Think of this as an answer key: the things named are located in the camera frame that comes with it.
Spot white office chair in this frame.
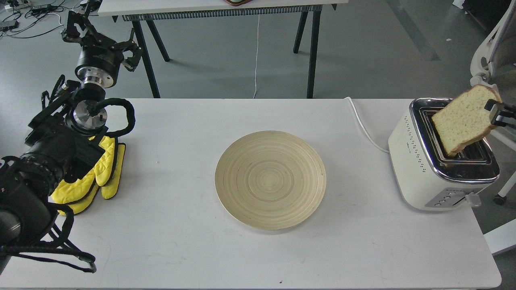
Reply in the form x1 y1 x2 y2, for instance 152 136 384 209
470 0 516 206

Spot round wooden plate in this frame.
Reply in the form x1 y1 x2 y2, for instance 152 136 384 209
214 130 327 230

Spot white toaster power cable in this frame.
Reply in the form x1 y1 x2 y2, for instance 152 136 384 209
344 97 390 154

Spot brown object on background table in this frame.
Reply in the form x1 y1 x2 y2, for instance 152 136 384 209
224 0 252 7

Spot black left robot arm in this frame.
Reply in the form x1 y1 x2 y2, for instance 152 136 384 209
0 5 142 272

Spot white hanging cable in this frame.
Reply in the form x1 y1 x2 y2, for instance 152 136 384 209
252 14 260 99

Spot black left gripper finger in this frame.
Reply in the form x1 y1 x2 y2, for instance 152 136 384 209
61 10 103 46
109 29 142 72

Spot cream white toaster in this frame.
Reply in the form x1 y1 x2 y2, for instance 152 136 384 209
388 98 500 211

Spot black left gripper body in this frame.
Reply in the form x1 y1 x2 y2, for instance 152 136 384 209
75 44 124 88

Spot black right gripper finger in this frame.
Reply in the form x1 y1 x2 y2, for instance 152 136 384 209
484 99 516 114
490 113 516 127

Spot yellow oven mitt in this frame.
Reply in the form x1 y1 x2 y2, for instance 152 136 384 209
50 137 127 215

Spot slice of bread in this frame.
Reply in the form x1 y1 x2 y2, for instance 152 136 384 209
431 85 501 158

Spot white background table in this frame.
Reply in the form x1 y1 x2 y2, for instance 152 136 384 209
98 0 343 99

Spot black floor cables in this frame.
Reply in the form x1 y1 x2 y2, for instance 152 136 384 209
0 0 93 39

